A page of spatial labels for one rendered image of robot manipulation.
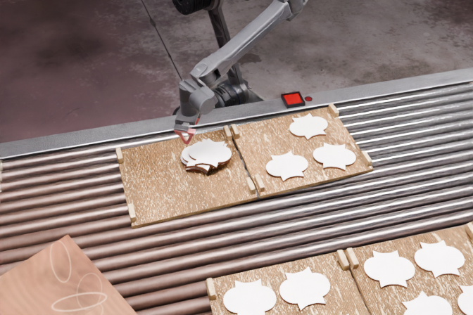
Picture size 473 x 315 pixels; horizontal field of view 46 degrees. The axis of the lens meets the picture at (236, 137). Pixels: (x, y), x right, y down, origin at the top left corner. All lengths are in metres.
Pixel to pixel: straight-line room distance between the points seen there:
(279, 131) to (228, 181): 0.31
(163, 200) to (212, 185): 0.17
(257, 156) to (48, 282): 0.81
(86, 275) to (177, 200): 0.42
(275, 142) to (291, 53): 2.17
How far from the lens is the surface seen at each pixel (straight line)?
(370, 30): 4.48
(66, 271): 1.59
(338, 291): 1.64
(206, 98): 1.66
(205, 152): 1.89
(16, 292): 1.60
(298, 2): 1.85
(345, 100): 2.26
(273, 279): 1.64
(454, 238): 1.84
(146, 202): 1.83
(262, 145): 1.99
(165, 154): 1.98
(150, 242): 1.76
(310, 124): 2.07
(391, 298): 1.66
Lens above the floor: 2.31
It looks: 43 degrees down
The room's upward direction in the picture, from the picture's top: straight up
